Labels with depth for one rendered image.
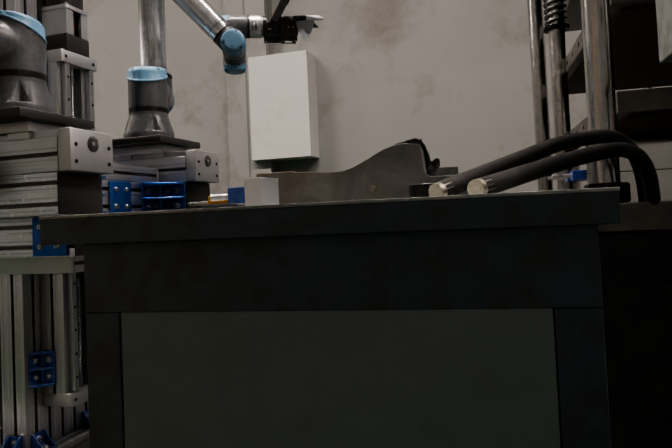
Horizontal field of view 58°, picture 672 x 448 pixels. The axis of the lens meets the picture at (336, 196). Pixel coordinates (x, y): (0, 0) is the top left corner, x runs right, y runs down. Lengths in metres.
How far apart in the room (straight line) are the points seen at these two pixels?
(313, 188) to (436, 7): 2.77
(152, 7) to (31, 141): 0.84
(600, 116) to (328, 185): 0.62
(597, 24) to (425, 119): 2.45
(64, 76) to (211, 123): 2.66
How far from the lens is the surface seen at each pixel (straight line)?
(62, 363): 1.75
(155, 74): 1.92
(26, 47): 1.54
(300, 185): 1.36
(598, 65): 1.48
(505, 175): 0.96
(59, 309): 1.73
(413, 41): 3.96
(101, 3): 5.07
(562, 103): 2.22
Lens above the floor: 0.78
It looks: 2 degrees up
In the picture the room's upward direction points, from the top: 3 degrees counter-clockwise
